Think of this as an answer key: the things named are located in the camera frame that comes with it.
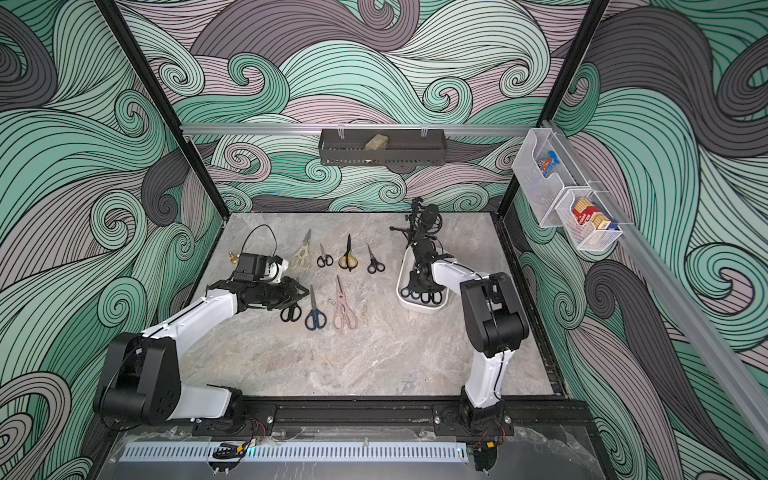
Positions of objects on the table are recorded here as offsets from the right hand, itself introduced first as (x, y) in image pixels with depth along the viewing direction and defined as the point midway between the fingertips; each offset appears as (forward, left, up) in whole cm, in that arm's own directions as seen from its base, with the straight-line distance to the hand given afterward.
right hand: (427, 285), depth 98 cm
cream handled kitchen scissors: (+12, +44, 0) cm, 46 cm away
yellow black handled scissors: (+11, +27, -1) cm, 30 cm away
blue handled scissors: (-2, +7, -1) cm, 7 cm away
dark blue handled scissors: (-11, +36, -1) cm, 38 cm away
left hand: (-7, +38, +10) cm, 40 cm away
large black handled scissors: (-9, +44, 0) cm, 45 cm away
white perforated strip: (-45, +35, -1) cm, 57 cm away
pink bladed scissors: (-10, +27, -1) cm, 29 cm away
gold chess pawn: (+11, +68, +2) cm, 69 cm away
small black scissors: (+12, +36, -1) cm, 38 cm away
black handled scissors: (+9, +18, 0) cm, 20 cm away
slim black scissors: (-4, -2, 0) cm, 4 cm away
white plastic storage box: (+8, +6, +1) cm, 10 cm away
